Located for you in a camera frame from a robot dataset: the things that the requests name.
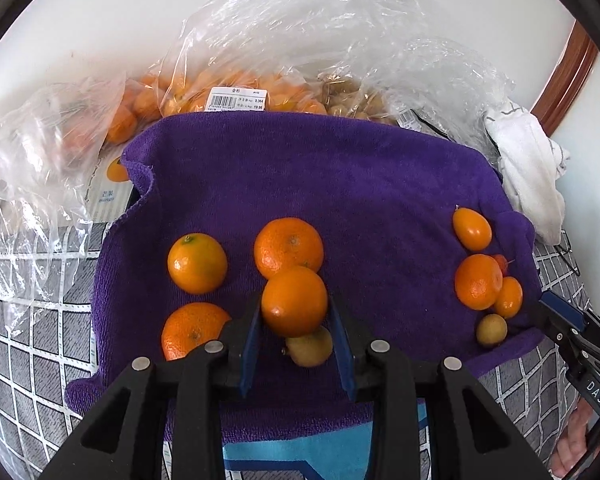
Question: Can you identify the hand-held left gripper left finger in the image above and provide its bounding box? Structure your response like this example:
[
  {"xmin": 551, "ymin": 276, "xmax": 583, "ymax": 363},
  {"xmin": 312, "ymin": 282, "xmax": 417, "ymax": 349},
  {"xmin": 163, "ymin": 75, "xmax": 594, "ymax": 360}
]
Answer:
[{"xmin": 40, "ymin": 292, "xmax": 262, "ymax": 480}]

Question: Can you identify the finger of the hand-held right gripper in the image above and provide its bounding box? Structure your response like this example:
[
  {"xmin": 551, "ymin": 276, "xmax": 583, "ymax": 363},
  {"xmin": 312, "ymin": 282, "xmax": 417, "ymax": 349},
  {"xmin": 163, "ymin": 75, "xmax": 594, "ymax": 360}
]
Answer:
[
  {"xmin": 547, "ymin": 321, "xmax": 597, "ymax": 377},
  {"xmin": 537, "ymin": 292, "xmax": 590, "ymax": 333}
]

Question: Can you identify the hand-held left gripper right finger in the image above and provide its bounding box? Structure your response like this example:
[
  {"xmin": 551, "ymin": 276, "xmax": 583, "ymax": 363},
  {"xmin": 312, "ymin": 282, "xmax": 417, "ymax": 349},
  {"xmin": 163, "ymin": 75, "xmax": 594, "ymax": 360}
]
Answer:
[{"xmin": 327, "ymin": 294, "xmax": 553, "ymax": 480}]

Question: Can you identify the small yellow round fruit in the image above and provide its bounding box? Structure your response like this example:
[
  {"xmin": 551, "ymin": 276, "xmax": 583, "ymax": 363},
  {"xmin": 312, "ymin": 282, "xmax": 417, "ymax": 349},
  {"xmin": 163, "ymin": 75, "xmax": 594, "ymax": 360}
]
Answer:
[
  {"xmin": 285, "ymin": 325, "xmax": 334, "ymax": 368},
  {"xmin": 476, "ymin": 313, "xmax": 508, "ymax": 347}
]

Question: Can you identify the large orange mandarin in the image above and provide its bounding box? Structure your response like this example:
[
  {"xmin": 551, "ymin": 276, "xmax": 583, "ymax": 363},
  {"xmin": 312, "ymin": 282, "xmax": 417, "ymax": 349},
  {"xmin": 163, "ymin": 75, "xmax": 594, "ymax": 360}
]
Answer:
[{"xmin": 253, "ymin": 217, "xmax": 325, "ymax": 281}]

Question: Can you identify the small oval orange mandarin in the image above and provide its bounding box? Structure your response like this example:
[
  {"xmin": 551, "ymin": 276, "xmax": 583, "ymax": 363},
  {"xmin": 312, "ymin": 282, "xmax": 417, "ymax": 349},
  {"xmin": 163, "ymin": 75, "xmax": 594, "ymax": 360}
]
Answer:
[{"xmin": 452, "ymin": 205, "xmax": 493, "ymax": 252}]

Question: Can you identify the person's right hand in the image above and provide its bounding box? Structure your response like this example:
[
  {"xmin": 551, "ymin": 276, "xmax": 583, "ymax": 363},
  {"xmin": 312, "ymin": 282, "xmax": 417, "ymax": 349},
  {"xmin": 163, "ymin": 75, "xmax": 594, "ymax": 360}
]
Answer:
[{"xmin": 550, "ymin": 405, "xmax": 600, "ymax": 478}]

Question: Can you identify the blue patterned mat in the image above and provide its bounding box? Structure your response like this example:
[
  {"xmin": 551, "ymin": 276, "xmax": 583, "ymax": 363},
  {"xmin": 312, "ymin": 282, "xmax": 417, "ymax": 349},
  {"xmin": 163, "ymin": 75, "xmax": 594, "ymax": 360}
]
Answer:
[{"xmin": 162, "ymin": 397, "xmax": 431, "ymax": 480}]

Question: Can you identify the white cloth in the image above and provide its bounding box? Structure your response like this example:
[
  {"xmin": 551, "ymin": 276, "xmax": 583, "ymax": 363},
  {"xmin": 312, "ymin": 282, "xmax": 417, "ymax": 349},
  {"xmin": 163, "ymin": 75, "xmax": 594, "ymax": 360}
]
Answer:
[{"xmin": 482, "ymin": 101, "xmax": 572, "ymax": 246}]

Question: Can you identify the purple towel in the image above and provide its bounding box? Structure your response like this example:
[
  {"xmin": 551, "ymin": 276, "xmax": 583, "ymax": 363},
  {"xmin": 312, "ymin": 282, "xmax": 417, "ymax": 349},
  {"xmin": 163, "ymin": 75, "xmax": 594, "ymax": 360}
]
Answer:
[{"xmin": 64, "ymin": 112, "xmax": 546, "ymax": 446}]

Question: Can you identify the white fruit box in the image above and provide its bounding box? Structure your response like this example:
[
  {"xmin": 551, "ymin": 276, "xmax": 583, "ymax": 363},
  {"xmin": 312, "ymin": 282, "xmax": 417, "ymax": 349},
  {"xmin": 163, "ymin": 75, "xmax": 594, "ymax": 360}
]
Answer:
[{"xmin": 86, "ymin": 151, "xmax": 135, "ymax": 223}]

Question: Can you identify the pile of bagged longans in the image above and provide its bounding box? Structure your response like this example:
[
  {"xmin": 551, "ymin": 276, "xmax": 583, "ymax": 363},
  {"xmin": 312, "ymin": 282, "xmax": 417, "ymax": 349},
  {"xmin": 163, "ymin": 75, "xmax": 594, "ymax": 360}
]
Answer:
[{"xmin": 319, "ymin": 74, "xmax": 397, "ymax": 127}]

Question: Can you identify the pile of bagged kumquats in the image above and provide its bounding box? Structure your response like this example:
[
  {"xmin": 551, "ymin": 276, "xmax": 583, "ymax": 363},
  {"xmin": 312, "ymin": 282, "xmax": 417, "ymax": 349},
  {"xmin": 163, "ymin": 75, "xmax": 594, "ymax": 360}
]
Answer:
[{"xmin": 161, "ymin": 71, "xmax": 329, "ymax": 117}]

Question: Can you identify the pile of bagged mandarins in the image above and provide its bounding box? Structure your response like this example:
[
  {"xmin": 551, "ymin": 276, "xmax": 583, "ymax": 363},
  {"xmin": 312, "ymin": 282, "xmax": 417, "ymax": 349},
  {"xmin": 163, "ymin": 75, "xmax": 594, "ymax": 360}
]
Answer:
[{"xmin": 55, "ymin": 74, "xmax": 162, "ymax": 157}]

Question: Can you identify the clear plastic bag white label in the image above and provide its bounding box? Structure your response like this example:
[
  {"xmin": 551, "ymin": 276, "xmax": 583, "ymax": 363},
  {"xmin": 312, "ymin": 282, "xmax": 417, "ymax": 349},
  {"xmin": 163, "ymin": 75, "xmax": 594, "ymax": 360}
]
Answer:
[{"xmin": 157, "ymin": 0, "xmax": 386, "ymax": 118}]

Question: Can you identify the thin black cable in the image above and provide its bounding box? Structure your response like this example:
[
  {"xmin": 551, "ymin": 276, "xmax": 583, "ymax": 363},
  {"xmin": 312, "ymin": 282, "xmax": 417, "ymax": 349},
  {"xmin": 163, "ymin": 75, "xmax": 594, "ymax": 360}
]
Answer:
[{"xmin": 555, "ymin": 235, "xmax": 582, "ymax": 277}]

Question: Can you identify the brown wooden frame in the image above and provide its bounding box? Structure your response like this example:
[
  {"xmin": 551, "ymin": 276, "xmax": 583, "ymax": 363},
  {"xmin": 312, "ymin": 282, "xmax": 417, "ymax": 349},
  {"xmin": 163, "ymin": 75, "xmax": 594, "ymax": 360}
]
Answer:
[{"xmin": 530, "ymin": 20, "xmax": 600, "ymax": 136}]

